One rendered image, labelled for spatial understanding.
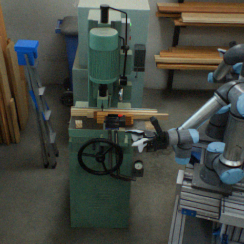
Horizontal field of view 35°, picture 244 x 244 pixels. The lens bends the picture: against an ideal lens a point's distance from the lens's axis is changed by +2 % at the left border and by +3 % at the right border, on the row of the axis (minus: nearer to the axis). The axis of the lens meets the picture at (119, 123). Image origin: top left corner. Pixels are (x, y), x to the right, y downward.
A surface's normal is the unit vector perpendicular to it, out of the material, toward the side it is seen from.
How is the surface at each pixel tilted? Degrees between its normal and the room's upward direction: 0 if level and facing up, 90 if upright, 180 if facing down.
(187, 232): 0
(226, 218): 90
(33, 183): 0
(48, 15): 90
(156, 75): 90
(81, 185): 90
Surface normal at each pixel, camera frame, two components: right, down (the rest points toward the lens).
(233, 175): 0.18, 0.63
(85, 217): 0.01, 0.53
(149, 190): 0.04, -0.85
